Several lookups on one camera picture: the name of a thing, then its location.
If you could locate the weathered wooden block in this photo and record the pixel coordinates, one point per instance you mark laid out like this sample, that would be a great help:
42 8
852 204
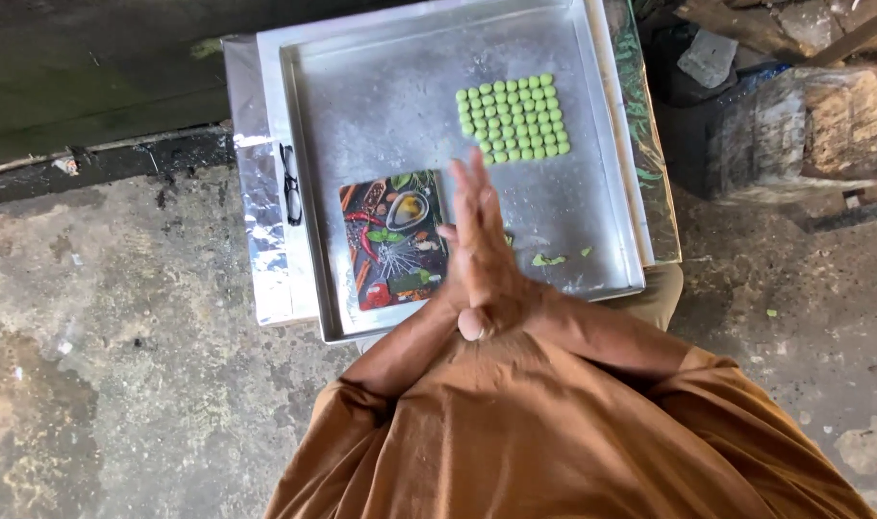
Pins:
799 133

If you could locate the person's brown garment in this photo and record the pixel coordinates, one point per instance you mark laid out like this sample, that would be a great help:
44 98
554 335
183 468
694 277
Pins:
554 440

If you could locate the grey stone chunk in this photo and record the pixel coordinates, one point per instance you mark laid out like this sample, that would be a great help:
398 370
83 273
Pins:
707 58

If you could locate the heap of rubble and wood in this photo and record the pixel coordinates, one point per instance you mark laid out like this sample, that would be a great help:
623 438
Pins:
785 29

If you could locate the black eyeglasses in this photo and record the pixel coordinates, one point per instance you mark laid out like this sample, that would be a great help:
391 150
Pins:
291 187

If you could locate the person's tan trouser leg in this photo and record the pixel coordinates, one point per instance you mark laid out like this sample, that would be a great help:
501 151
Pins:
651 295

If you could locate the flat silver tray underneath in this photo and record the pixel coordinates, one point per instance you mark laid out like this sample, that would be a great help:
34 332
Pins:
269 108

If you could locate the group of green dough balls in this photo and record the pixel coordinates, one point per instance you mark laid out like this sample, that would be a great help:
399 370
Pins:
514 119

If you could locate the printed spice picture cutting board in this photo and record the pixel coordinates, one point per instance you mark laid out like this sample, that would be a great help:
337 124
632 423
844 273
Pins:
392 238

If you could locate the large aluminium baking tray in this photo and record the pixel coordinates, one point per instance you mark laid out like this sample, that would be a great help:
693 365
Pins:
395 108

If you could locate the person's right fingers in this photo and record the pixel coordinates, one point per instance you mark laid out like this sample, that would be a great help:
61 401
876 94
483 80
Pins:
483 194

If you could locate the person's left hand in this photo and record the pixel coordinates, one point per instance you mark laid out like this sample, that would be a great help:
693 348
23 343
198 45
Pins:
454 288

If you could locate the person's right hand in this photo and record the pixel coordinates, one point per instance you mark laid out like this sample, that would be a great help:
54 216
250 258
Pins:
492 267

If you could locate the foil covered table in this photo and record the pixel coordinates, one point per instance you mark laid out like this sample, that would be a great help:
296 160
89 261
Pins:
247 180

